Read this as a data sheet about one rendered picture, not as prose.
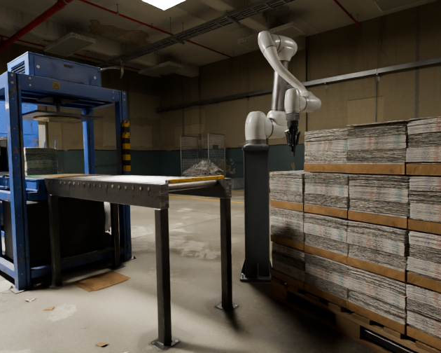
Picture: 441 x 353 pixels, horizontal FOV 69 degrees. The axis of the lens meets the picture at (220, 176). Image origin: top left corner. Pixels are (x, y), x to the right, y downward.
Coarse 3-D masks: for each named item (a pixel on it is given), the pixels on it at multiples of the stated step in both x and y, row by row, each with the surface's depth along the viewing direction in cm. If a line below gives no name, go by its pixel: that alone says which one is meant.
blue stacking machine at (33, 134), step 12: (0, 108) 414; (24, 108) 436; (36, 108) 448; (0, 120) 414; (24, 120) 436; (36, 120) 448; (0, 132) 415; (24, 132) 437; (36, 132) 449; (0, 144) 415; (24, 144) 437; (36, 144) 449; (0, 156) 518; (0, 168) 518; (0, 204) 416
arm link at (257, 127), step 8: (256, 112) 239; (248, 120) 240; (256, 120) 237; (264, 120) 239; (248, 128) 239; (256, 128) 237; (264, 128) 239; (248, 136) 240; (256, 136) 238; (264, 136) 240
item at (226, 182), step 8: (160, 176) 230; (168, 176) 225; (176, 176) 221; (184, 176) 220; (224, 184) 192; (176, 192) 220; (184, 192) 215; (192, 192) 210; (200, 192) 205; (208, 192) 201; (216, 192) 197; (224, 192) 193
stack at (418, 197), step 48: (288, 192) 194; (336, 192) 165; (384, 192) 143; (432, 192) 127; (336, 240) 166; (384, 240) 143; (432, 240) 127; (288, 288) 197; (336, 288) 167; (384, 288) 145; (384, 336) 146
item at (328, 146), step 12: (312, 132) 178; (324, 132) 171; (336, 132) 164; (312, 144) 179; (324, 144) 172; (336, 144) 166; (348, 144) 160; (312, 156) 179; (324, 156) 172; (336, 156) 166
